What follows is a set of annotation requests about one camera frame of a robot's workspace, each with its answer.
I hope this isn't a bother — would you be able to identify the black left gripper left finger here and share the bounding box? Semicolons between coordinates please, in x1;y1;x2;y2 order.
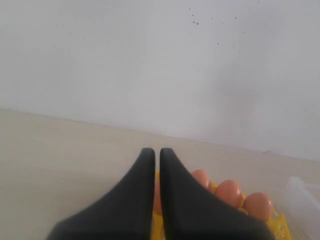
47;148;156;240

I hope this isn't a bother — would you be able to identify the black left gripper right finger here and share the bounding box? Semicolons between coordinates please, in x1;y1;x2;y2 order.
159;148;275;240

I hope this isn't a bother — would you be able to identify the brown egg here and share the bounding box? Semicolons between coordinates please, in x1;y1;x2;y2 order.
153;174;163;216
215;179;242;209
191;169;212;191
242;192;274;221

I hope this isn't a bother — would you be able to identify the yellow plastic egg tray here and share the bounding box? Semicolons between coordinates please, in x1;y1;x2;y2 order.
151;171;292;240

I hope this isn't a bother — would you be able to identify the clear plastic container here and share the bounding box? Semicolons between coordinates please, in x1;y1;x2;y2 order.
279;176;320;240

